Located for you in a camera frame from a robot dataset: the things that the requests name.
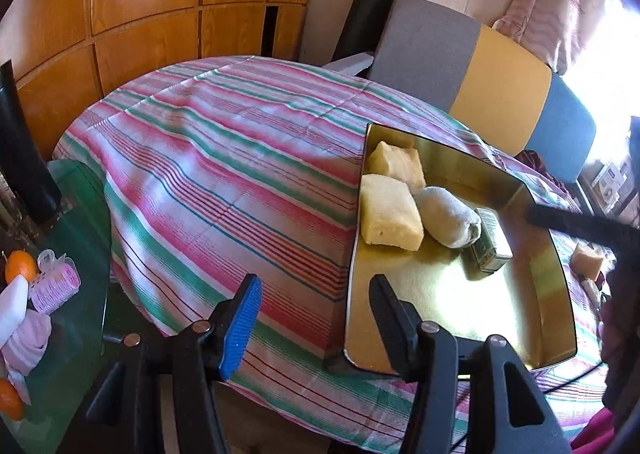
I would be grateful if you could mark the dark red cloth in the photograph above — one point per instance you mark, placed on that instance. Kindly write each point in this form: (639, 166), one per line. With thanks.
(534, 161)

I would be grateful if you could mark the striped pink green tablecloth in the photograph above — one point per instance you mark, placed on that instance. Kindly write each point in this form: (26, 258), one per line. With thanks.
(220, 167)

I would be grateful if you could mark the white appliance box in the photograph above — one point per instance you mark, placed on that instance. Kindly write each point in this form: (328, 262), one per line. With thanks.
(607, 183)

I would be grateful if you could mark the orange fruit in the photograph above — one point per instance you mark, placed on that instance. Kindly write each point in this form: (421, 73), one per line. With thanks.
(20, 263)
(11, 404)

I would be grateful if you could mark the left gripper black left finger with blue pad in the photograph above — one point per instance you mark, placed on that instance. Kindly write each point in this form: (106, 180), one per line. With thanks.
(121, 411)

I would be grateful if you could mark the wooden wardrobe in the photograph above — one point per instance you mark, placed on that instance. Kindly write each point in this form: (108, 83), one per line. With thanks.
(68, 54)

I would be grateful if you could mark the small green white box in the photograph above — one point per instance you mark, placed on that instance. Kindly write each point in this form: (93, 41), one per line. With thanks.
(491, 251)

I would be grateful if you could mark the grey yellow blue chair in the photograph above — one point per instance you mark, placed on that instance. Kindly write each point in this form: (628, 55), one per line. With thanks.
(484, 80)

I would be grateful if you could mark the yellow sponge chunk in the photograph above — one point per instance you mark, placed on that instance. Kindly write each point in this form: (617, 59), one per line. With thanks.
(586, 261)

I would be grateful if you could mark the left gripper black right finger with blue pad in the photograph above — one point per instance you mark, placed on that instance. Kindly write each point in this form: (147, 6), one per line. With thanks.
(508, 413)

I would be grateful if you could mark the yellow sponge block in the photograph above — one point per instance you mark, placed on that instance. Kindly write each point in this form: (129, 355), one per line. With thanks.
(399, 163)

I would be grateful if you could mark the pink white packet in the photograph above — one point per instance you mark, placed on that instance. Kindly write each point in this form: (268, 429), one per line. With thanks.
(57, 281)

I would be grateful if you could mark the white towel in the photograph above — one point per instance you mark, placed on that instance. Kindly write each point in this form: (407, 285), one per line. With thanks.
(447, 219)

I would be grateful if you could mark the yellow sponge piece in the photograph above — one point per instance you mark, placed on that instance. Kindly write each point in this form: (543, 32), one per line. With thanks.
(388, 213)

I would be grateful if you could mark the black rolled mat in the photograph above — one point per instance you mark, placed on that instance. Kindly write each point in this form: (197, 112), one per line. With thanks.
(363, 27)

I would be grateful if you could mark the pink patterned curtain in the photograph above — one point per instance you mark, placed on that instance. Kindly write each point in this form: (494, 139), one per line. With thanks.
(554, 31)

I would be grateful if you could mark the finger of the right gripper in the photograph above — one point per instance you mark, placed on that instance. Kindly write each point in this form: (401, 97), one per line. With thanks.
(618, 236)

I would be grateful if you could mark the gold metal tray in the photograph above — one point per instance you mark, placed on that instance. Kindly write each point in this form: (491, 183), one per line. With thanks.
(527, 300)

